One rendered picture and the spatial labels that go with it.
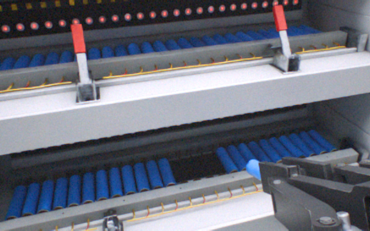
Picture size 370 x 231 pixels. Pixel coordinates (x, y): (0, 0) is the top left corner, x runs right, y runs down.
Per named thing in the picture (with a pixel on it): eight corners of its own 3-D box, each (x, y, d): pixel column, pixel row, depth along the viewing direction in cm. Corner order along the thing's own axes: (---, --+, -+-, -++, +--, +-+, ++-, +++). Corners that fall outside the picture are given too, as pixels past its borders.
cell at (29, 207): (42, 190, 50) (36, 220, 45) (30, 192, 50) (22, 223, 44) (39, 181, 49) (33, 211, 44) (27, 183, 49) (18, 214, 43)
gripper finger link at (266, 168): (312, 206, 24) (303, 208, 24) (270, 190, 31) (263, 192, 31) (305, 168, 25) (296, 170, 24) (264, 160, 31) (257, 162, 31)
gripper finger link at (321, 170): (322, 164, 25) (331, 162, 25) (281, 157, 32) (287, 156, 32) (329, 202, 25) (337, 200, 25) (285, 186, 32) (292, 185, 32)
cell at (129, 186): (133, 172, 53) (137, 199, 48) (122, 175, 53) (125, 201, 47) (131, 164, 52) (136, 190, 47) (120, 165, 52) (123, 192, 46)
